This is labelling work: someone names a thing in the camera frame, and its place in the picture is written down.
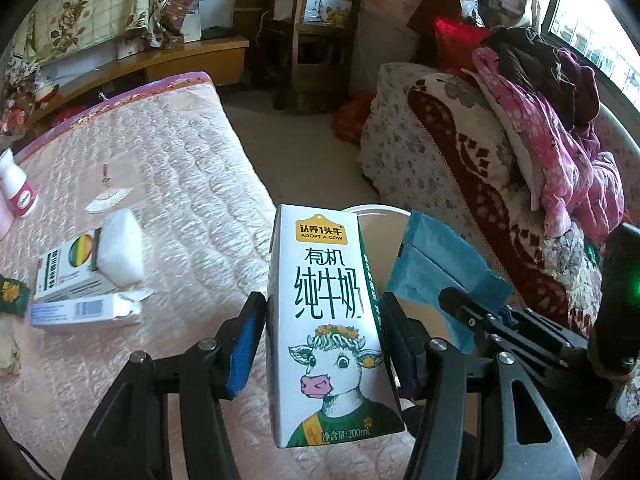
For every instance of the red patterned blanket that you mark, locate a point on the red patterned blanket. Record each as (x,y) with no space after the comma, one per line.
(465,145)

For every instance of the white plastic bucket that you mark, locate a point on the white plastic bucket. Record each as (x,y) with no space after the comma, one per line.
(375,240)

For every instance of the white cow print milk carton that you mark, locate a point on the white cow print milk carton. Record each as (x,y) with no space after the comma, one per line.
(325,310)

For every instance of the small white bottle pink label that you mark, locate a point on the small white bottle pink label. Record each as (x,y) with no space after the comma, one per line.
(15,185)

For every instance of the blue foil pouch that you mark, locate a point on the blue foil pouch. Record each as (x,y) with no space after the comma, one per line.
(430,260)

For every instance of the orange red net bag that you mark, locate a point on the orange red net bag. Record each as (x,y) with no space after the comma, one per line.
(352,120)

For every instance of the dark wooden chair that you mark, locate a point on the dark wooden chair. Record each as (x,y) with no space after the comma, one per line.
(300,60)

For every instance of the red plastic bag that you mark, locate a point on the red plastic bag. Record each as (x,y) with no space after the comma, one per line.
(70,115)

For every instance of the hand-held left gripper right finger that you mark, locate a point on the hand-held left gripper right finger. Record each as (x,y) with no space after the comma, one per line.
(407,360)

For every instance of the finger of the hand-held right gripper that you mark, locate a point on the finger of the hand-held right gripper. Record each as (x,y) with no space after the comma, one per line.
(460,305)
(565,385)

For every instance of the red shiny cushion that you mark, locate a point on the red shiny cushion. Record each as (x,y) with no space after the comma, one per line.
(457,42)

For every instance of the pink floral garment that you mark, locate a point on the pink floral garment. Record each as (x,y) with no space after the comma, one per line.
(540,135)

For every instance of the beige knitted cloth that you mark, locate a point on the beige knitted cloth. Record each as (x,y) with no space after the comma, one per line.
(7,347)

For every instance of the pink artificial flowers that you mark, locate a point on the pink artificial flowers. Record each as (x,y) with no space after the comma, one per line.
(12,105)

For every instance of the red white figurine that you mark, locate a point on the red white figurine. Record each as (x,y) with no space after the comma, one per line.
(45,89)

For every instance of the maroon garment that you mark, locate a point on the maroon garment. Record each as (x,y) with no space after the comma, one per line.
(582,85)

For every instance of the white and blue box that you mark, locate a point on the white and blue box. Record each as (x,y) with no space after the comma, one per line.
(85,310)

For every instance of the dark brown garment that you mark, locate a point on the dark brown garment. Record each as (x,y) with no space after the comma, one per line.
(525,55)

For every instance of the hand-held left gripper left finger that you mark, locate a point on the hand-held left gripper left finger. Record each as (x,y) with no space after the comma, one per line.
(245,345)

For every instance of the white foam block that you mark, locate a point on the white foam block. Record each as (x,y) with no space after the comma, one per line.
(120,245)

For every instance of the low wooden cabinet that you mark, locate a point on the low wooden cabinet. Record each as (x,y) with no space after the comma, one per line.
(165,62)

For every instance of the white box with rainbow print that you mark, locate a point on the white box with rainbow print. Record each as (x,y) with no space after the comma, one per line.
(65,270)

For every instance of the floral covered sofa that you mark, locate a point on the floral covered sofa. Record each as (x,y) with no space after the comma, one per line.
(400,135)

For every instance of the black device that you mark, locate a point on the black device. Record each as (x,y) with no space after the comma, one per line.
(217,33)

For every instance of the floral beige cloth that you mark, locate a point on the floral beige cloth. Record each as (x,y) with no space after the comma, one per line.
(90,5)

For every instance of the white printed carton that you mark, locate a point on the white printed carton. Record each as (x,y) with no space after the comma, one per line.
(325,7)

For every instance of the white pillow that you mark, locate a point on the white pillow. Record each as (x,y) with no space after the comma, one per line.
(520,160)

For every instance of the window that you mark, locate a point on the window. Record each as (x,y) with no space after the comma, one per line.
(595,15)

